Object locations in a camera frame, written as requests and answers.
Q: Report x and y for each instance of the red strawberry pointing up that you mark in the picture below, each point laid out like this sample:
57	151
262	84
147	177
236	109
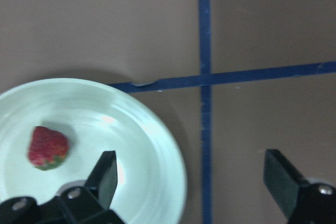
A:
48	148

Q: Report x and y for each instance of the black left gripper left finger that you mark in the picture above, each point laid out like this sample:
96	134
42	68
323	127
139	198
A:
89	201

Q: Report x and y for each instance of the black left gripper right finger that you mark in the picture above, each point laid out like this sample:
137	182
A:
301	200

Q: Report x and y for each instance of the light green plate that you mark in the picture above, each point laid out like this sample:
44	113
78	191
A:
152	184

